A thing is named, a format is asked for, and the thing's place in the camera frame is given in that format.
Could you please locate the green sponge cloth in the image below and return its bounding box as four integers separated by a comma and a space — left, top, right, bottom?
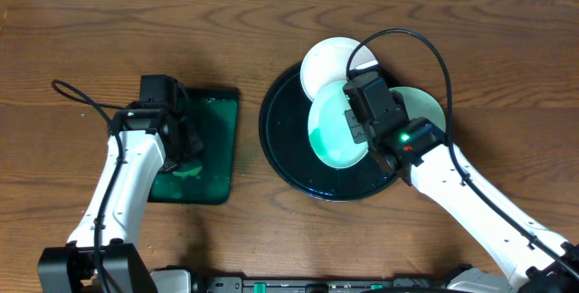
172, 159, 203, 178

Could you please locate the teal plate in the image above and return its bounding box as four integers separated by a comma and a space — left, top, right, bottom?
390, 86, 446, 132
308, 80, 368, 169

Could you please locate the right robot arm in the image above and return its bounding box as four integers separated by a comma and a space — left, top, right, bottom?
345, 87, 578, 292

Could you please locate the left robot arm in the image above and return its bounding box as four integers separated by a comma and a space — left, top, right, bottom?
38, 109, 203, 292

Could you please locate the black rectangular tray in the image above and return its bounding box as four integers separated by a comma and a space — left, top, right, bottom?
148, 89, 239, 205

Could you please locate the black round tray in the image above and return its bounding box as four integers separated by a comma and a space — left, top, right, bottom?
259, 62, 398, 202

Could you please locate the white plate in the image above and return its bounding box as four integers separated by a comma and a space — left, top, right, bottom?
299, 37, 359, 102

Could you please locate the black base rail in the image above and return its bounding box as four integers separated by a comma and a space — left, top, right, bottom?
148, 265, 512, 293

